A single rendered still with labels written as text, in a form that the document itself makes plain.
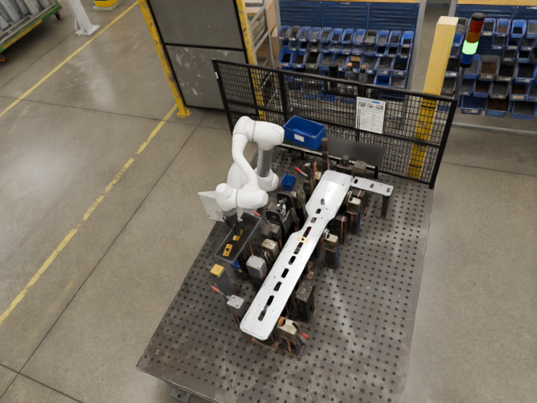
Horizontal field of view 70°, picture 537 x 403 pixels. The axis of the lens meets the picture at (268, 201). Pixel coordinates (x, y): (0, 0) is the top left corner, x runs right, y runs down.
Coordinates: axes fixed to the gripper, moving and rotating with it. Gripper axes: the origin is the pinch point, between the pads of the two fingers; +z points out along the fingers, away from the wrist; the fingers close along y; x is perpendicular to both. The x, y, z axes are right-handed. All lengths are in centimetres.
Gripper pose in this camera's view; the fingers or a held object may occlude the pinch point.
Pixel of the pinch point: (236, 231)
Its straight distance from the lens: 245.9
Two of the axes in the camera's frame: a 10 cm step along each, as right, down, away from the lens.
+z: 1.3, 6.4, 7.6
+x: -3.2, 7.5, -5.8
